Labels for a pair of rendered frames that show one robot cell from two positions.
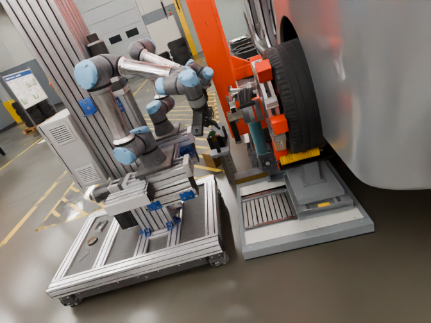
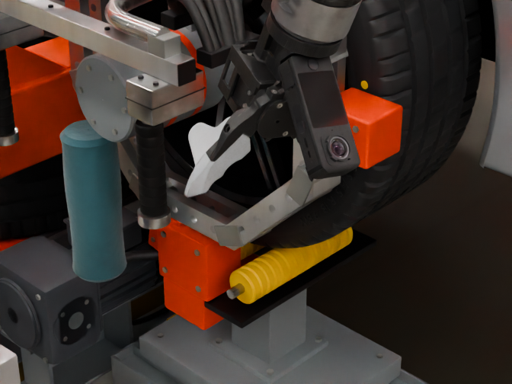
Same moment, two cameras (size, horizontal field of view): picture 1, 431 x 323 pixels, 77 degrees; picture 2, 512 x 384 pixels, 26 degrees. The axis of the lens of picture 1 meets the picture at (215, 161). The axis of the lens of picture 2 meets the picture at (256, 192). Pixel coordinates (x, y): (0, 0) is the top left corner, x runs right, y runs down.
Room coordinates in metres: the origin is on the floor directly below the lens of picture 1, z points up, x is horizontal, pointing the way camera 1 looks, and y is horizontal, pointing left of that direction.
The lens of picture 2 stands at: (0.71, 0.81, 1.51)
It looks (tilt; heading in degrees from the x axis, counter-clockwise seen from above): 30 degrees down; 303
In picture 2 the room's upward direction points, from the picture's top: straight up
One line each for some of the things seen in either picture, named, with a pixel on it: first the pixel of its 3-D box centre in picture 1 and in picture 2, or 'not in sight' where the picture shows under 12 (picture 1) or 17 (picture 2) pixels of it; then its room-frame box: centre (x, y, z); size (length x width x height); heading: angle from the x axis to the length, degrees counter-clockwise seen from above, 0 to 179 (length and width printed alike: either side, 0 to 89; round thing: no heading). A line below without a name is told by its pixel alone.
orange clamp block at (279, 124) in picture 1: (278, 124); (358, 127); (1.31, -0.38, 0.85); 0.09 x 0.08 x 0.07; 169
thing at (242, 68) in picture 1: (251, 61); not in sight; (4.00, -1.00, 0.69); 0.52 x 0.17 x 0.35; 79
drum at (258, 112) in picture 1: (257, 109); (158, 78); (1.64, -0.37, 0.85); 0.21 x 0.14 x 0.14; 79
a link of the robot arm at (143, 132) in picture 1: (142, 138); not in sight; (1.52, 0.34, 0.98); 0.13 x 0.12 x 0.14; 149
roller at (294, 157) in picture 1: (299, 156); (293, 257); (1.48, -0.51, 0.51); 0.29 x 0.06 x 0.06; 79
